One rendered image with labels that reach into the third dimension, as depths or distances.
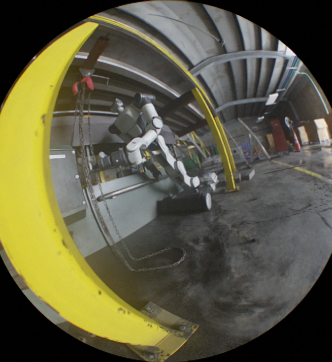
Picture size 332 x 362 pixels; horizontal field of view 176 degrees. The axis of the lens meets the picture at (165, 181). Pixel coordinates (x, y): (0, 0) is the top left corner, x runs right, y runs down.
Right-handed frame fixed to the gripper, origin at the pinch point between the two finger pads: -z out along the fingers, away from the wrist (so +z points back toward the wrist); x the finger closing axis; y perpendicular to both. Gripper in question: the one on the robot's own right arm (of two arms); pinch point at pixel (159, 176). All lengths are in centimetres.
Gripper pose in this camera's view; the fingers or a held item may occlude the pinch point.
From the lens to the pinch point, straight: 130.6
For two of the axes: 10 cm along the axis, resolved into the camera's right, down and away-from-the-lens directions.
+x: -3.3, 6.9, -6.5
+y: 7.7, -2.0, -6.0
